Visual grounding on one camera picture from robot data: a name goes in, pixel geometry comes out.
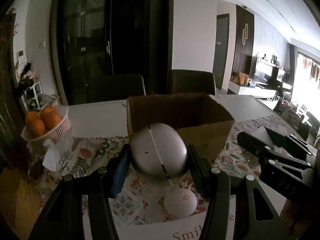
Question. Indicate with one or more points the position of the white fruit basket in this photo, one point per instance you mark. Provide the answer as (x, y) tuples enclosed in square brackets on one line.
[(57, 133)]

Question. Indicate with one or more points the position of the orange fruit front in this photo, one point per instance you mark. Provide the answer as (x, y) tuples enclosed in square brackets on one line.
[(37, 128)]

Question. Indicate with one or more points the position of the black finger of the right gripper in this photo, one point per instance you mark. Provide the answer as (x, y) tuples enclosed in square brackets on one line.
[(293, 145)]

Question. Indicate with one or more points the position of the white round deer night light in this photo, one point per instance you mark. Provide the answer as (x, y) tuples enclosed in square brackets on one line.
[(180, 203)]

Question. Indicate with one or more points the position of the dark wall panel with ornament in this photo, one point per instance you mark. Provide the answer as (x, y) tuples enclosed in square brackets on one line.
[(244, 41)]

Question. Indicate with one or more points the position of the orange fruit left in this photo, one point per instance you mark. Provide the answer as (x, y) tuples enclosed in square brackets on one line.
[(31, 118)]

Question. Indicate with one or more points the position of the black dining chair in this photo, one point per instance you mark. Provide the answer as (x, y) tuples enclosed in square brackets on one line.
[(192, 81)]

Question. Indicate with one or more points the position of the brown cardboard box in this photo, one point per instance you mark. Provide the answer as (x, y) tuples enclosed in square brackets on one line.
[(199, 119)]

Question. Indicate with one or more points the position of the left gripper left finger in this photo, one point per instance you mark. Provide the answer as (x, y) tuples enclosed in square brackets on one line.
[(61, 217)]

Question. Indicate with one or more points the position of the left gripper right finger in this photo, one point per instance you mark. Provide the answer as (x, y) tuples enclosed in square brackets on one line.
[(255, 216)]

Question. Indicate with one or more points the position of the white tv console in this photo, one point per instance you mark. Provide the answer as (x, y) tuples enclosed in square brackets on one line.
[(269, 81)]

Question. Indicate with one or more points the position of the silver egg-shaped device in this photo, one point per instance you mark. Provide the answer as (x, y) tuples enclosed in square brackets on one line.
[(159, 155)]

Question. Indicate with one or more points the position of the orange fruit right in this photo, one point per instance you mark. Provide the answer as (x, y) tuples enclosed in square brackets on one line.
[(50, 117)]

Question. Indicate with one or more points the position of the dark interior door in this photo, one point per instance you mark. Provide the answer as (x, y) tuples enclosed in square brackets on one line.
[(221, 48)]

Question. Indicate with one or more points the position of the dark glass cabinet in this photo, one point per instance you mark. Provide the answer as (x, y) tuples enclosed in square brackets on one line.
[(104, 50)]

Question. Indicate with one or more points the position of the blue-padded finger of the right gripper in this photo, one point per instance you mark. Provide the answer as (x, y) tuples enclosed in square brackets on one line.
[(262, 147)]

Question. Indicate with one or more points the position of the orange fruit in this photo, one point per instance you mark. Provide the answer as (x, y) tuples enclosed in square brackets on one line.
[(37, 128), (31, 118), (50, 117)]

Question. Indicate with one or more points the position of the patterned floral table mat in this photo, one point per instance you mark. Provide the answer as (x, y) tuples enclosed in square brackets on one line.
[(141, 203)]

